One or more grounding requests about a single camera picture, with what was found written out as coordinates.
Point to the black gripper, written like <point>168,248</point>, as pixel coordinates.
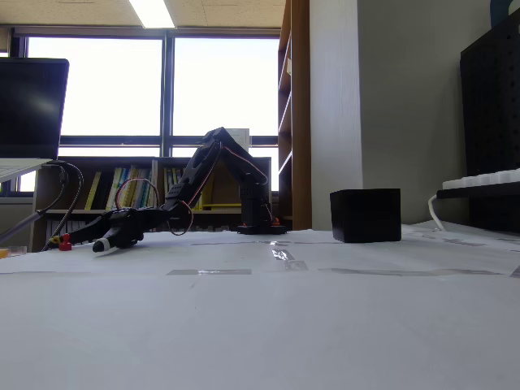
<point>121,228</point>

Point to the red plastic toy block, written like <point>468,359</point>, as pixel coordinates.
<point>65,242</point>

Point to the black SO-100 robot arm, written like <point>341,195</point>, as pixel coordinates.
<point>252,183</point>

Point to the black open box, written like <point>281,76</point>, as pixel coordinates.
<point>365,215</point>

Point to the thin leaning yellow book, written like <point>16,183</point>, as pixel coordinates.
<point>93,191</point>

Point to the low wooden bookshelf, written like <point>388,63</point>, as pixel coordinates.
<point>97,162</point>
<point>231,191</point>

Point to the small yellow object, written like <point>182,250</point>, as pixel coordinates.
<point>3,252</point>

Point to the flat lying yellow book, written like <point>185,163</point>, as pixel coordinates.
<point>223,205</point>

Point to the black laptop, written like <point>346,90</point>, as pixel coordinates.
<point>28,109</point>

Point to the white paper sign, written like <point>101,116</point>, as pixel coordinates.
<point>241,136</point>

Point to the white paper sheet covering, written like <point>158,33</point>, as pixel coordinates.
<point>260,317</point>

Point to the ceiling light panel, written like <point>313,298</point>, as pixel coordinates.
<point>152,14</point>

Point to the tall wooden bookshelf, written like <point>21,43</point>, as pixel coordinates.
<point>300,122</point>

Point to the white power strip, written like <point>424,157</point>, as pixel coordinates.
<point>483,179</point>

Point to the black perforated pegboard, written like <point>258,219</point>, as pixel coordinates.
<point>491,113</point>

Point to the dark window frame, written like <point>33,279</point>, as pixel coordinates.
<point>167,101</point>

